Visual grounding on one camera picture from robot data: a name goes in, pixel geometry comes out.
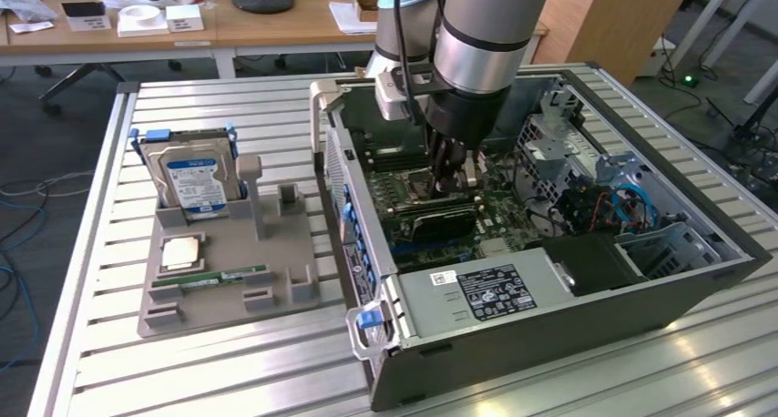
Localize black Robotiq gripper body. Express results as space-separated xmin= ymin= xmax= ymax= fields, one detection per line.
xmin=423 ymin=87 xmax=511 ymax=146

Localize graphics card with metal bracket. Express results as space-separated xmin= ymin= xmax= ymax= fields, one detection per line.
xmin=389 ymin=205 xmax=479 ymax=249

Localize black RAM slot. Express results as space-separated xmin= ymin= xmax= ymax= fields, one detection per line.
xmin=370 ymin=160 xmax=430 ymax=175
xmin=367 ymin=151 xmax=430 ymax=166
xmin=369 ymin=156 xmax=430 ymax=170
xmin=366 ymin=147 xmax=430 ymax=161

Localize CPU socket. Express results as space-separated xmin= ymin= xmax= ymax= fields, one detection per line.
xmin=394 ymin=166 xmax=437 ymax=204

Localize green motherboard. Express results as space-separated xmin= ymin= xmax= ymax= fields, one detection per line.
xmin=350 ymin=129 xmax=531 ymax=272

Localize silver metal disk bay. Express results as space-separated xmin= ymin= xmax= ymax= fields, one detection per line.
xmin=514 ymin=111 xmax=613 ymax=209

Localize long expansion slot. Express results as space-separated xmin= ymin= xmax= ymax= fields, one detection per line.
xmin=389 ymin=239 xmax=463 ymax=255

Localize silver chip heatsink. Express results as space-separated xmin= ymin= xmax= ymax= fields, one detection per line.
xmin=478 ymin=239 xmax=513 ymax=258

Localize white paper stack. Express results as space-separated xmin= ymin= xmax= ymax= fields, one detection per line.
xmin=327 ymin=0 xmax=379 ymax=36

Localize grey power supply unit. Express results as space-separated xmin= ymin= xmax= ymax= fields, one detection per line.
xmin=381 ymin=248 xmax=577 ymax=341

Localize wooden cabinet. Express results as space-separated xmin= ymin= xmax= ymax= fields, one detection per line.
xmin=534 ymin=0 xmax=698 ymax=86

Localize white socket box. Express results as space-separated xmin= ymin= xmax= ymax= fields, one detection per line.
xmin=646 ymin=37 xmax=680 ymax=79

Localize wooden desk white legs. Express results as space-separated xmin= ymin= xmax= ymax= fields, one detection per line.
xmin=0 ymin=0 xmax=236 ymax=79
xmin=215 ymin=0 xmax=551 ymax=79

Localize grey parts rack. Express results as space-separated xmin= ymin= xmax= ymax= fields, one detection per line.
xmin=138 ymin=155 xmax=323 ymax=340

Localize hard disk in blue caddy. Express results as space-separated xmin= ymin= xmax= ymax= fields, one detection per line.
xmin=130 ymin=123 xmax=240 ymax=221

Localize open dark grey PC case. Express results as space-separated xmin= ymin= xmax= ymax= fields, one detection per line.
xmin=307 ymin=61 xmax=774 ymax=412

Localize green RAM stick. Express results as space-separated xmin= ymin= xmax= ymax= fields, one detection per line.
xmin=151 ymin=264 xmax=269 ymax=289

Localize silver CPU chip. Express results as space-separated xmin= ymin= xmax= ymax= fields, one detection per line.
xmin=159 ymin=238 xmax=203 ymax=272

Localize small white box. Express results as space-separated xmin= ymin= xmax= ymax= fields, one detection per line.
xmin=164 ymin=5 xmax=206 ymax=34

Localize flat white box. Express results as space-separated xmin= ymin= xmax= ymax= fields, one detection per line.
xmin=116 ymin=18 xmax=171 ymax=38

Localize white tape roll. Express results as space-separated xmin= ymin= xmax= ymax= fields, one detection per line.
xmin=120 ymin=5 xmax=160 ymax=26

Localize black chair base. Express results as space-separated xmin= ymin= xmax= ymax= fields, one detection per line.
xmin=34 ymin=61 xmax=130 ymax=116

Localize black and white box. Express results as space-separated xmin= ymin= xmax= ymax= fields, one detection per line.
xmin=60 ymin=1 xmax=112 ymax=32

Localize clear plastic bag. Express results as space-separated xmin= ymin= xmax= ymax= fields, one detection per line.
xmin=0 ymin=0 xmax=48 ymax=20

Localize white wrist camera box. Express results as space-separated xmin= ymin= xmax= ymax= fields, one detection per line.
xmin=374 ymin=64 xmax=451 ymax=122

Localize black wire bundle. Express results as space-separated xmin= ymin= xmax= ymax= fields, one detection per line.
xmin=550 ymin=187 xmax=613 ymax=236

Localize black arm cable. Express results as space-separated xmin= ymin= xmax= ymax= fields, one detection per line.
xmin=390 ymin=0 xmax=443 ymax=127

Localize blue wire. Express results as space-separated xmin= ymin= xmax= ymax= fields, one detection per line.
xmin=607 ymin=183 xmax=662 ymax=230

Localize perforated metal bracket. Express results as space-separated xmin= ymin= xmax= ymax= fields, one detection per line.
xmin=613 ymin=220 xmax=729 ymax=281

